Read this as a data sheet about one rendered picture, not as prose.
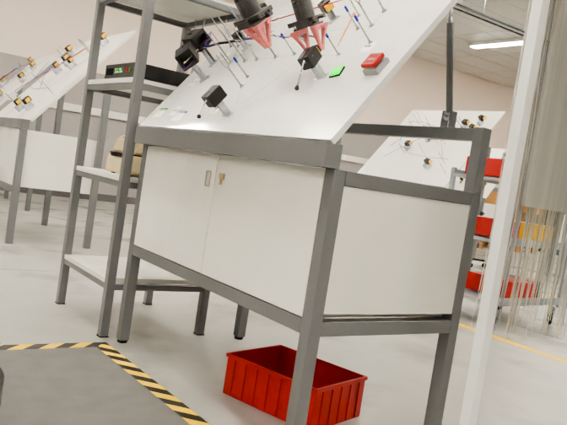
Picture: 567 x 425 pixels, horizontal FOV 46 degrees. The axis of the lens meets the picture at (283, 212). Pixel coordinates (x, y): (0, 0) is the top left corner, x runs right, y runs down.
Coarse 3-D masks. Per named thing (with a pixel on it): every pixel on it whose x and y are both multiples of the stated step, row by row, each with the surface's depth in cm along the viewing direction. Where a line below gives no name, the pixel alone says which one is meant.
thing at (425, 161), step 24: (408, 120) 674; (432, 120) 672; (456, 120) 648; (480, 120) 614; (384, 144) 688; (408, 144) 649; (432, 144) 639; (456, 144) 617; (384, 168) 655; (408, 168) 631; (432, 168) 610
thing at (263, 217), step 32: (224, 160) 213; (256, 160) 198; (224, 192) 211; (256, 192) 197; (288, 192) 185; (320, 192) 174; (224, 224) 210; (256, 224) 196; (288, 224) 183; (224, 256) 208; (256, 256) 194; (288, 256) 182; (256, 288) 193; (288, 288) 181
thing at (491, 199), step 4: (492, 192) 1218; (496, 192) 1211; (488, 196) 1272; (492, 196) 1217; (496, 196) 1210; (488, 200) 1272; (492, 200) 1217; (520, 204) 1261; (524, 208) 1253; (532, 208) 1242; (536, 208) 1248; (516, 212) 1216; (524, 212) 1294; (484, 244) 1228; (488, 244) 1290; (520, 248) 1293; (532, 252) 1263
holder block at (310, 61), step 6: (306, 48) 195; (312, 48) 193; (300, 54) 195; (306, 54) 192; (312, 54) 192; (318, 54) 194; (300, 60) 192; (306, 60) 191; (312, 60) 192; (318, 60) 194; (306, 66) 193; (312, 66) 192
